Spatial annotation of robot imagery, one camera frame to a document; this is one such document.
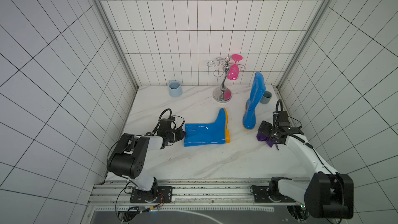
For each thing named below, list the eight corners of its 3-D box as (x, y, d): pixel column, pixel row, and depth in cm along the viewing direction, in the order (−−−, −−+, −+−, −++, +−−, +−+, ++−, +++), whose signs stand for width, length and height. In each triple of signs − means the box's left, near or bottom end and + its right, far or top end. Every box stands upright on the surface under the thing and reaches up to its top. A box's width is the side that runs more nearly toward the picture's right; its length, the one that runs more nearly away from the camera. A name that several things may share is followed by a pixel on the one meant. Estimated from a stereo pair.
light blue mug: (169, 96, 116) (167, 89, 110) (170, 87, 123) (169, 80, 117) (181, 96, 116) (180, 89, 110) (182, 87, 123) (181, 80, 117)
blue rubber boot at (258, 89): (241, 126, 99) (251, 101, 79) (247, 98, 114) (257, 72, 94) (250, 129, 97) (263, 104, 77) (255, 100, 113) (267, 74, 93)
